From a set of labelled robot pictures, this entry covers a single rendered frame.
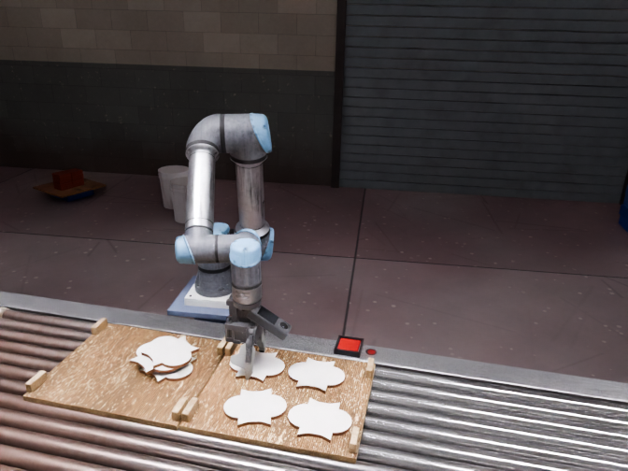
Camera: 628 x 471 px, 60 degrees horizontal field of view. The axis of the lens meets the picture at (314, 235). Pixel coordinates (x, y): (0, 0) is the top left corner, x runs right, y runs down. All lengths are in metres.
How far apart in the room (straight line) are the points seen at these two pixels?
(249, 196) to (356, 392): 0.70
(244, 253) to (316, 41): 4.74
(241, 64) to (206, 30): 0.50
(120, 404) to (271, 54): 4.94
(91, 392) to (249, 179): 0.74
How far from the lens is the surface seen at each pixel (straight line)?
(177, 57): 6.30
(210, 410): 1.38
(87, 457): 1.37
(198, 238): 1.43
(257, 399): 1.38
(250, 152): 1.63
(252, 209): 1.76
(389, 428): 1.37
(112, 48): 6.58
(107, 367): 1.57
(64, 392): 1.52
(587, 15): 6.12
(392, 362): 1.58
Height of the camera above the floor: 1.82
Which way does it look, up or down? 22 degrees down
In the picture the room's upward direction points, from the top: 1 degrees clockwise
